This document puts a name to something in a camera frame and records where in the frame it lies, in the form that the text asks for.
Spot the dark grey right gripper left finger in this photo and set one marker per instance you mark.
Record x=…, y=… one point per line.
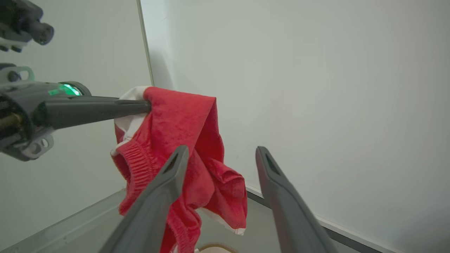
x=154, y=203

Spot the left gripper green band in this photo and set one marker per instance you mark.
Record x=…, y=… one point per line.
x=17, y=105

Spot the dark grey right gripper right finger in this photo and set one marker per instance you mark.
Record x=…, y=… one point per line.
x=288, y=211

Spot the red garment with white trim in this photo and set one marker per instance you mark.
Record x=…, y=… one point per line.
x=182, y=123

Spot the beige round container rim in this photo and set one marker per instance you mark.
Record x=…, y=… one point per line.
x=216, y=248

